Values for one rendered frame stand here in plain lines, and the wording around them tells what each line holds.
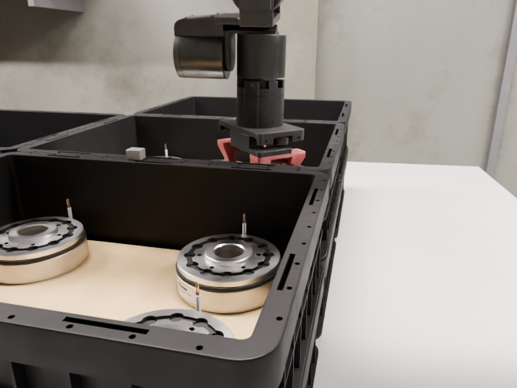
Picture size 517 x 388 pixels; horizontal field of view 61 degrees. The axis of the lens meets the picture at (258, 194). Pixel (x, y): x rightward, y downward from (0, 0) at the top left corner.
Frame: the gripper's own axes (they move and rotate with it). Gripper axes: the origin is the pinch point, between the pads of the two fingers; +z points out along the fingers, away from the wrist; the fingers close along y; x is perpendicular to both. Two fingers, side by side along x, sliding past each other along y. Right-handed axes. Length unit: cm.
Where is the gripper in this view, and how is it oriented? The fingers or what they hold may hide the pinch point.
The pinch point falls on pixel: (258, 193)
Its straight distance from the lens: 56.7
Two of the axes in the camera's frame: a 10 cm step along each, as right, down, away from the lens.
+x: 8.5, -1.6, 5.0
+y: 5.2, 3.0, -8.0
